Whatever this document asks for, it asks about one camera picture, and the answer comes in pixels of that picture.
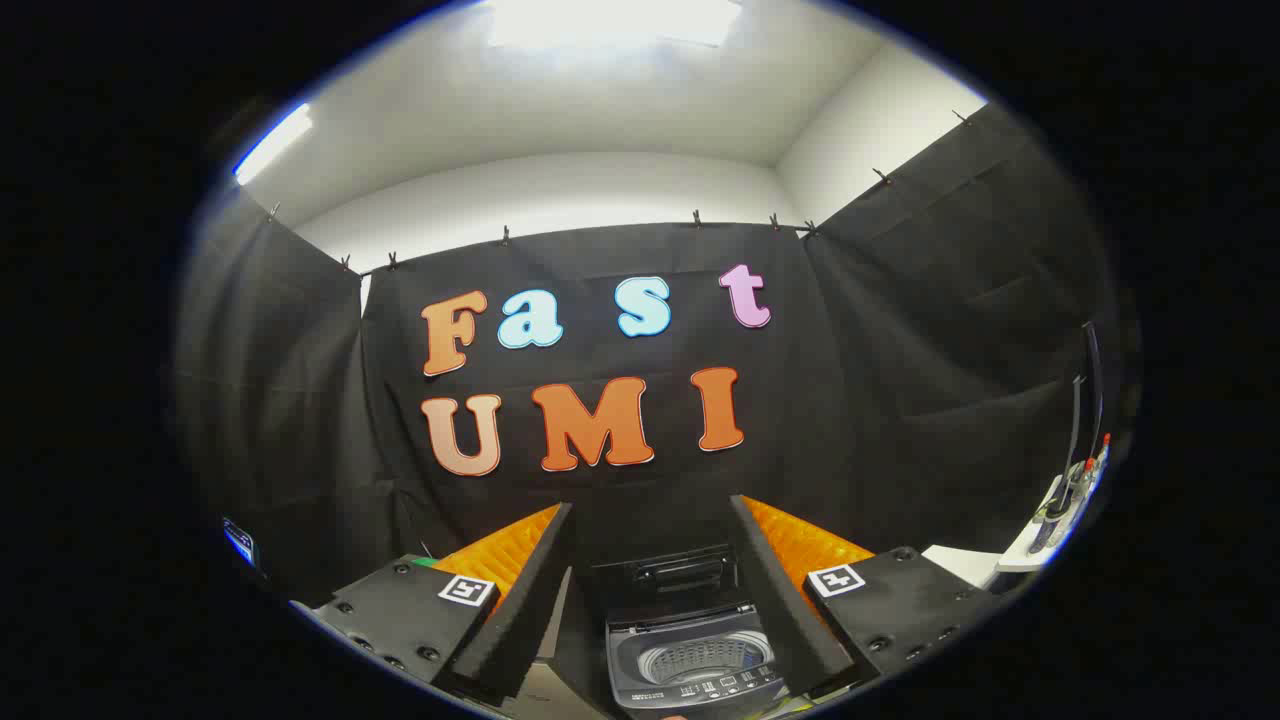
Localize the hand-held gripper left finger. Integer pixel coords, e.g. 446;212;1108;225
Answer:
290;502;576;706

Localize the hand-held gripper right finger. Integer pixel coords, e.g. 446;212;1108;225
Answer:
728;494;1001;701

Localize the grey washing machine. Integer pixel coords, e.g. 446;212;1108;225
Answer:
603;598;793;715

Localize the white table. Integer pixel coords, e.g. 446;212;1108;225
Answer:
920;470;1101;593

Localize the dark bottle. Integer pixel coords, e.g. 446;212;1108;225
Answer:
1028;488;1065;557

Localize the ceiling tube light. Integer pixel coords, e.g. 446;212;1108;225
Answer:
233;102;314;187

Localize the large ceiling light panel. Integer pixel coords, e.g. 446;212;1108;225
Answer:
488;0;743;49

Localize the black cable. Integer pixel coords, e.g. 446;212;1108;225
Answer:
1063;320;1105;483

